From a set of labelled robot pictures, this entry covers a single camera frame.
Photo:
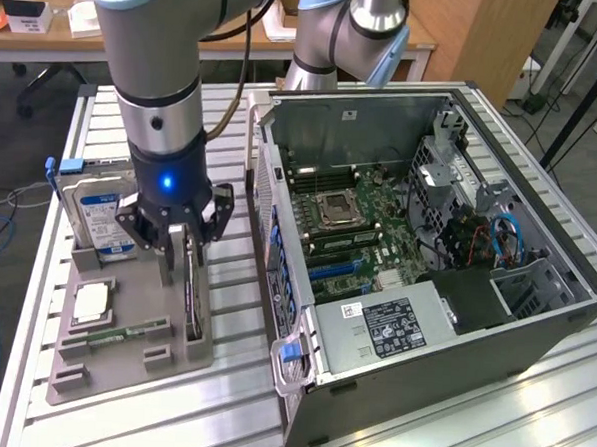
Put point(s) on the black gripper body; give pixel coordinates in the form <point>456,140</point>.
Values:
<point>168,176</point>

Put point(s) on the black graphics card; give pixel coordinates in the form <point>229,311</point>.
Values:
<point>195,288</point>

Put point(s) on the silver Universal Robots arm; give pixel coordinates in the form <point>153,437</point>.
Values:
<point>151,75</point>

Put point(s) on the hard disk with blue caddy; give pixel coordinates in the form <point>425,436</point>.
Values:
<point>94,213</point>

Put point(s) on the silver CPU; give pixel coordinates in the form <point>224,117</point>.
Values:
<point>93,303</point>

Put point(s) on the green RAM stick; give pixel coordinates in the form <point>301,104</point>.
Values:
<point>117,334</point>

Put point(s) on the metal CPU socket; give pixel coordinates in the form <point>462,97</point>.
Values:
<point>337,208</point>

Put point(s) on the blue expansion slot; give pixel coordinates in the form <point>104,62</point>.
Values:
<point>331,271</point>

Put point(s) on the grey parts rack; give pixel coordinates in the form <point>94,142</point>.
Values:
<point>135,375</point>

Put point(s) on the blue case latch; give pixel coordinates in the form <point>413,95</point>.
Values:
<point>291,354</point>

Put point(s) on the office chair base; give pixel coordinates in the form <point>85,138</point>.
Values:
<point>26,106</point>

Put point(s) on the grey power supply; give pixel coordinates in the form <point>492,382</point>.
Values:
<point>342,336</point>

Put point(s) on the wooden desk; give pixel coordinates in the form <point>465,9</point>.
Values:
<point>47,42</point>

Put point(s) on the small silver heat sink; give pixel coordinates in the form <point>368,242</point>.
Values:
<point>391,279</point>

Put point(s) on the green motherboard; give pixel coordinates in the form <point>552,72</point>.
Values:
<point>403,239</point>

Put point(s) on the white papers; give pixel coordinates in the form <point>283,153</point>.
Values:
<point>281,30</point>

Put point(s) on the white box with black top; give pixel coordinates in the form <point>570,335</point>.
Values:
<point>28,23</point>

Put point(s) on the perforated metal disk bay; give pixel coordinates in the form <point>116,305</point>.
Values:
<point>441,176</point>

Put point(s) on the black plastic shroud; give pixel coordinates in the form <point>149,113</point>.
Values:
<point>469,302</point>

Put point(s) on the open black PC case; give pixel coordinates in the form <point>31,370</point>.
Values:
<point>419,400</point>

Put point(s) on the wooden cabinet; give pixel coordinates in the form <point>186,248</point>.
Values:
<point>487,53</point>

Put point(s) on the dark green floor device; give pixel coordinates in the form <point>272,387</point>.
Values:
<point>535,104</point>

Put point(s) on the black slanted pole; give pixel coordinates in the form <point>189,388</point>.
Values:
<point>585,108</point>

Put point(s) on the grey metal bay bracket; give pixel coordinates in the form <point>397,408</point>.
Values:
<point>530,291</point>

